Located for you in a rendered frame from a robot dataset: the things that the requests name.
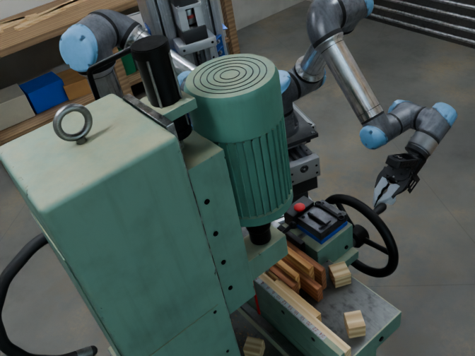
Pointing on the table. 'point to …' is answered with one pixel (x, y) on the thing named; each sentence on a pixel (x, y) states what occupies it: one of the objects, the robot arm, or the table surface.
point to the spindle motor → (246, 131)
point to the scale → (291, 309)
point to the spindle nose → (259, 234)
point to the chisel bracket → (266, 252)
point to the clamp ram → (295, 239)
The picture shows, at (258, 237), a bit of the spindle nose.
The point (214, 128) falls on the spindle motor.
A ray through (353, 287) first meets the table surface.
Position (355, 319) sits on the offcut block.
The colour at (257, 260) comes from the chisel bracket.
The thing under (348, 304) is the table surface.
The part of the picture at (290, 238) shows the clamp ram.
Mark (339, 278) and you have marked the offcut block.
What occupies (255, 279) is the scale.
